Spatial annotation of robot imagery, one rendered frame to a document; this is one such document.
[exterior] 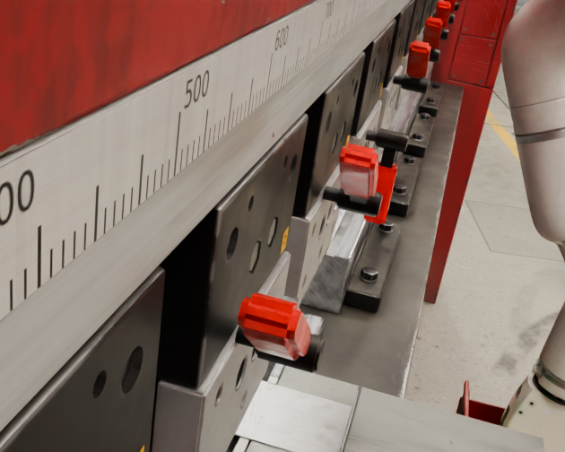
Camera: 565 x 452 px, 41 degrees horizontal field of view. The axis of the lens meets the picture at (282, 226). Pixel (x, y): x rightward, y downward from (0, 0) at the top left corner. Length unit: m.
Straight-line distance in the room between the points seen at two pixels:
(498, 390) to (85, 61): 2.56
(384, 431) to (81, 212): 0.59
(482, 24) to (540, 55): 1.79
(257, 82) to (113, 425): 0.14
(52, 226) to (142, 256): 0.06
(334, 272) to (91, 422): 0.90
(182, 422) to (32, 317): 0.18
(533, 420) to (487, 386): 1.61
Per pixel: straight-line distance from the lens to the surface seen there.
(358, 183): 0.48
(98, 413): 0.22
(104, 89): 0.18
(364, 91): 0.67
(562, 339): 1.02
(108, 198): 0.19
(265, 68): 0.31
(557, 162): 0.94
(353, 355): 1.05
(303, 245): 0.50
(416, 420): 0.76
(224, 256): 0.31
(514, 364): 2.85
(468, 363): 2.77
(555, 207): 0.96
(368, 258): 1.25
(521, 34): 0.94
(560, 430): 1.09
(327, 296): 1.12
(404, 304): 1.20
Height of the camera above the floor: 1.46
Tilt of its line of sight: 25 degrees down
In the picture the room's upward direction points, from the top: 9 degrees clockwise
